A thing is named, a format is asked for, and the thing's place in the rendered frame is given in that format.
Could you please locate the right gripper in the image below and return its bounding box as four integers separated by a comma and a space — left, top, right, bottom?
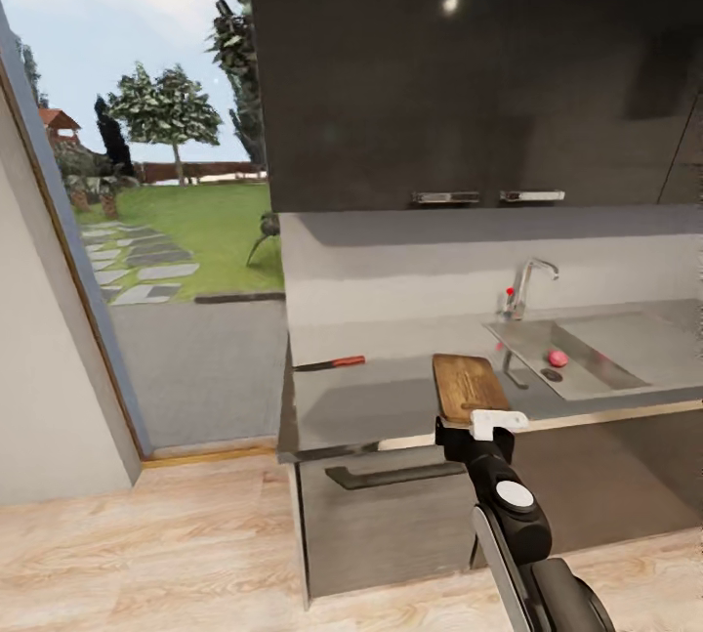
434, 417, 514, 475

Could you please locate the vidalia onion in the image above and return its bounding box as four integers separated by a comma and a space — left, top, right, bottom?
548, 350, 567, 367

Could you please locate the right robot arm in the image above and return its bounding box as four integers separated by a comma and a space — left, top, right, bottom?
434, 409, 616, 632

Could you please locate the cutting board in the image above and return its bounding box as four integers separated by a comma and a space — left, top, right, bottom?
433, 354, 511, 425

